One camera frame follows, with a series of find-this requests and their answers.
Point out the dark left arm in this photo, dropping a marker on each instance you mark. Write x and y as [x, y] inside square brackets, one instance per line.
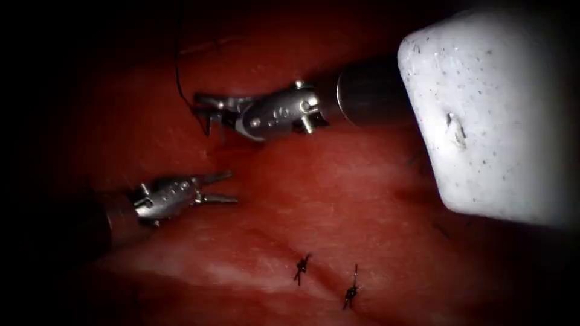
[118, 222]

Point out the right arm needle driver jaw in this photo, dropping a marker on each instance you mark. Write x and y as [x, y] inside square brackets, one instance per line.
[219, 98]
[222, 113]

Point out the left arm needle driver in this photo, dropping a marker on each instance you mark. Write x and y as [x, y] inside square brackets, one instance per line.
[167, 197]

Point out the tissue pad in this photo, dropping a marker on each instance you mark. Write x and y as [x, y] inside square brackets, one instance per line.
[340, 190]

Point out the black thread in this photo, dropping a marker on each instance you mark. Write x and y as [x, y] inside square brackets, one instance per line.
[177, 77]

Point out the left arm needle driver jaw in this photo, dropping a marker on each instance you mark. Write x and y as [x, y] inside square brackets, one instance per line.
[215, 177]
[219, 198]

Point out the right arm needle driver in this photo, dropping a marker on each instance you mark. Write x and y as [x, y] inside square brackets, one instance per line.
[276, 113]

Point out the black stitching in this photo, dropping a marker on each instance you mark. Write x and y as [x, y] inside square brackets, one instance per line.
[301, 268]

